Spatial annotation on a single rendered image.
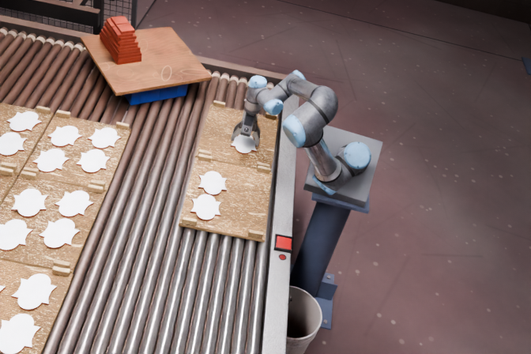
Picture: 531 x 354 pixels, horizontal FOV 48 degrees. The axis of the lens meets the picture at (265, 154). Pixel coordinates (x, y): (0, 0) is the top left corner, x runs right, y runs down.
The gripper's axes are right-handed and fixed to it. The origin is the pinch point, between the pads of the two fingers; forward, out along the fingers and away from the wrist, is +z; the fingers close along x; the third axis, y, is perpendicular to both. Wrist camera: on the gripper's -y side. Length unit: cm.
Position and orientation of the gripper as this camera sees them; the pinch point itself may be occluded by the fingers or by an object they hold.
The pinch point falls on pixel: (244, 143)
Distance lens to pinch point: 279.3
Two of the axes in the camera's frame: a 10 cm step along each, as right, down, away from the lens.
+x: -9.8, -2.1, -0.4
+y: 1.0, -6.3, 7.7
